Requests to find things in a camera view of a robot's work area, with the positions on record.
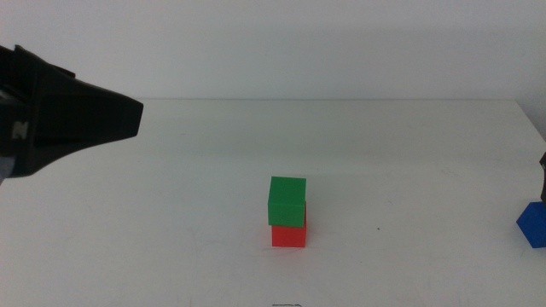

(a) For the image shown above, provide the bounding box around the red cube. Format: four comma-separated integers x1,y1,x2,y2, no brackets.
270,203,309,249

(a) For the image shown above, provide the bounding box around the blue cube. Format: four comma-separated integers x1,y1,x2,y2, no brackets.
515,201,546,249

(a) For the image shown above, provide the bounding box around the green cube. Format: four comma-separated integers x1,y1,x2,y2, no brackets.
267,176,307,228

